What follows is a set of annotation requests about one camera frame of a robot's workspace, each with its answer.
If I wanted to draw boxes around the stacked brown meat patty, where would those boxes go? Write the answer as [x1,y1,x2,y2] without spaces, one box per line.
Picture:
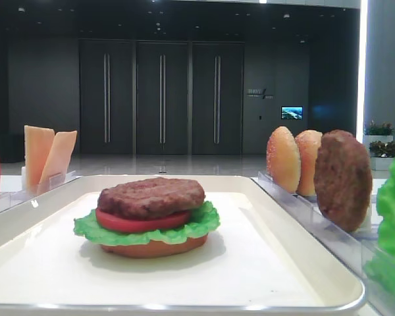
[97,177,205,220]

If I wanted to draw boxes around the stacked green lettuce leaf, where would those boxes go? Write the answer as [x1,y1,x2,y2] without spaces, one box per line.
[73,201,220,246]

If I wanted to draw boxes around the stacked red tomato slice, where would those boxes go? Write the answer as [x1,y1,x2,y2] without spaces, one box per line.
[95,208,192,234]

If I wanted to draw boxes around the leaning orange cheese slice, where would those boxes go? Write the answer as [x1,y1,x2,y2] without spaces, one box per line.
[39,130,78,184]

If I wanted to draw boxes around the upright brown meat patty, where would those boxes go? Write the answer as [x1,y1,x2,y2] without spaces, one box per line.
[314,130,373,232]

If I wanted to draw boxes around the tall orange cheese slice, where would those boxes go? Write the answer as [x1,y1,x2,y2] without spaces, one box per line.
[24,125,55,189]

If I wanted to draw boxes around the green lettuce leaf in rack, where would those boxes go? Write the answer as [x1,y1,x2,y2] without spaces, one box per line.
[365,158,395,297]

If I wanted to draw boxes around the front sesame bun half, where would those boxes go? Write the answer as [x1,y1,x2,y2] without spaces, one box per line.
[267,126,301,194]

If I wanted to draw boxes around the dark triple door panels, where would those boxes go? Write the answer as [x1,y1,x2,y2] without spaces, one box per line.
[80,40,244,155]

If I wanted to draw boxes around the bottom bun half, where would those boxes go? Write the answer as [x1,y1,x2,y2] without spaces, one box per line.
[100,234,208,259]

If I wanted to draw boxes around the rear bun half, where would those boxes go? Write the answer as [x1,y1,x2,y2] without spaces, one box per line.
[295,130,323,196]

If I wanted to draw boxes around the white serving tray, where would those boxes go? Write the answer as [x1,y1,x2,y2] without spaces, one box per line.
[0,175,366,315]

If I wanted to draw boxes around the right clear acrylic rack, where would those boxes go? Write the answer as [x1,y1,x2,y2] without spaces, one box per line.
[257,171,395,301]

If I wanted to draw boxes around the clear acrylic rack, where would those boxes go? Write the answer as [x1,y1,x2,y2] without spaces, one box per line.
[0,171,78,213]
[257,171,395,301]

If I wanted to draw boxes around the potted plants in planter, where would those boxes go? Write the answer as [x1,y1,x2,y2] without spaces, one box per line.
[363,120,395,171]

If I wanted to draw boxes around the left clear acrylic rack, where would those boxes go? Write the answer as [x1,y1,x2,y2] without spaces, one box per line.
[0,171,78,213]

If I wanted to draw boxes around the small wall display screen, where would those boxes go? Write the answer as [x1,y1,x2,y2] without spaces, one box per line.
[281,107,303,120]

